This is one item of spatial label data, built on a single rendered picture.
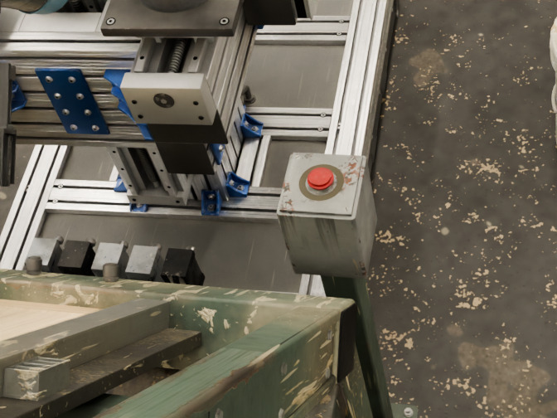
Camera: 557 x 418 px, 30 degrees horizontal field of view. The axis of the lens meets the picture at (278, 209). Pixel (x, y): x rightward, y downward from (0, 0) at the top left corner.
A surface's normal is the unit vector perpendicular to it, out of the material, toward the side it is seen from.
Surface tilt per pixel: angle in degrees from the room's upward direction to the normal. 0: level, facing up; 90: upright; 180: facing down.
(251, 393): 90
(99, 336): 90
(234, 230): 0
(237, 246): 0
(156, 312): 90
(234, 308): 37
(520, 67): 0
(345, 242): 90
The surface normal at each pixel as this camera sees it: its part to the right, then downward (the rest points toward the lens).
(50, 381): 0.97, 0.04
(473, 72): -0.17, -0.58
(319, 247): -0.20, 0.81
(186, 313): -0.25, 0.04
